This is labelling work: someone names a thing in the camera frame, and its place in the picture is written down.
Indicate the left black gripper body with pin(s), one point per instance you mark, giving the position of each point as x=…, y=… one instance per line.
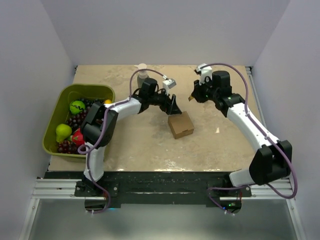
x=160, y=100

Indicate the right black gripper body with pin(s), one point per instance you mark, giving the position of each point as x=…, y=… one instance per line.
x=205, y=92

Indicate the brown cardboard express box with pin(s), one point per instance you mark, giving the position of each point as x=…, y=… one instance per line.
x=180, y=125

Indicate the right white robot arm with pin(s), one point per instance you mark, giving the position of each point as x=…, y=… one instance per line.
x=272, y=156

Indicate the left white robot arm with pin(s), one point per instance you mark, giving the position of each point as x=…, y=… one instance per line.
x=100, y=123

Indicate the grey pump bottle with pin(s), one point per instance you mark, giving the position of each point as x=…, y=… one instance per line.
x=141, y=75

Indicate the yellow lemon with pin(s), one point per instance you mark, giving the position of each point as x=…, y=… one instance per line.
x=108, y=101

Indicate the green tennis ball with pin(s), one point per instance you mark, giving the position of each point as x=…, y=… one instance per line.
x=77, y=107

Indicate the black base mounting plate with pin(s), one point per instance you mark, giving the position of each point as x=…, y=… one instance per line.
x=115, y=189

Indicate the dark purple grape bunch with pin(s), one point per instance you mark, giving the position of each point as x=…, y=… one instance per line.
x=75, y=122

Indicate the red dragon fruit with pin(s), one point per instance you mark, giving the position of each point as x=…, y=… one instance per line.
x=77, y=138

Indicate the olive green plastic bin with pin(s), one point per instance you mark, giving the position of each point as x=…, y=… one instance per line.
x=61, y=114

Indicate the green pear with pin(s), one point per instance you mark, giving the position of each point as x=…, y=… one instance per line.
x=62, y=131

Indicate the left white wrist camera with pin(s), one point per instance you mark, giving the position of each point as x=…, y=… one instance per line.
x=168, y=84

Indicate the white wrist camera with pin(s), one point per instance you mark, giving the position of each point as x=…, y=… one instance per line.
x=205, y=72
x=168, y=84

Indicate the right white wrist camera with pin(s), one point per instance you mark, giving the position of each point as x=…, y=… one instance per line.
x=205, y=72

